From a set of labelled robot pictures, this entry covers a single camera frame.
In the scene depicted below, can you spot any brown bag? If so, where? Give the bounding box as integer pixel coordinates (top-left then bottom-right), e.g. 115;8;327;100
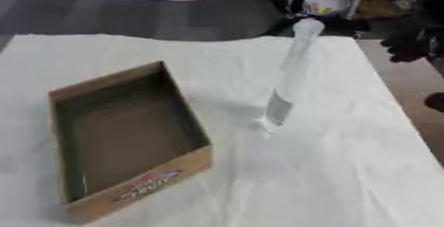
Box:
352;0;409;20

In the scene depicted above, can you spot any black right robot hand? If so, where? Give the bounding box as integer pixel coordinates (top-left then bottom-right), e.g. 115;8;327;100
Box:
378;14;444;63

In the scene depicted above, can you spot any tan cardboard box brown inside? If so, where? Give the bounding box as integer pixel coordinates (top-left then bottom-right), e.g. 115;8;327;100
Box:
47;59;215;225

